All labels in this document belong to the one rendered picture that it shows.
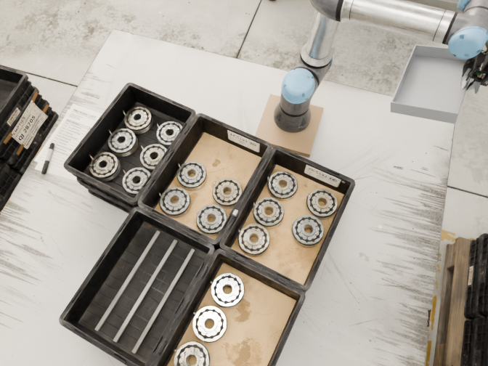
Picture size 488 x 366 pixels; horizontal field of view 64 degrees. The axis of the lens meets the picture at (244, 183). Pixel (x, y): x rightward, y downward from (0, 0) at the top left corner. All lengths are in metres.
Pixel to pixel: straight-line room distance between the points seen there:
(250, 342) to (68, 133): 1.12
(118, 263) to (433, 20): 1.14
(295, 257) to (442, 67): 0.82
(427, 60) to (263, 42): 1.55
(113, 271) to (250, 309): 0.46
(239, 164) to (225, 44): 1.60
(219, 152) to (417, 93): 0.71
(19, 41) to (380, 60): 2.53
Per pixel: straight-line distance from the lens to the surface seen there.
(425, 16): 1.13
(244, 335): 1.27
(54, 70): 3.06
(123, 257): 1.37
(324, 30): 1.41
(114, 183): 1.47
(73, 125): 1.82
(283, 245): 1.31
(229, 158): 1.43
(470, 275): 2.21
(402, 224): 1.57
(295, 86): 1.46
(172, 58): 1.91
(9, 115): 2.22
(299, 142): 1.59
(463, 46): 1.11
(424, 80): 1.52
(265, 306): 1.27
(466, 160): 2.69
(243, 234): 1.29
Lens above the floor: 2.09
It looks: 66 degrees down
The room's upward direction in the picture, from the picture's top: 2 degrees counter-clockwise
